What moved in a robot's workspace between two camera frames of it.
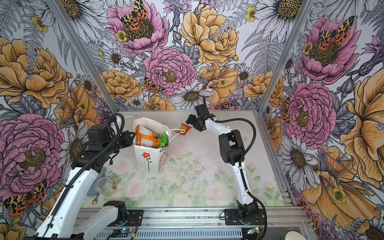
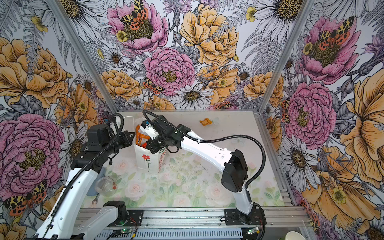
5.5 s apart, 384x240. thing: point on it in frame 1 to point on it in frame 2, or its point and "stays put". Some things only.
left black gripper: x=125 y=135 stays put
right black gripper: x=191 y=120 to x=151 y=146
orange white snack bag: x=145 y=137 stays put
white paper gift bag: x=150 y=159 stays put
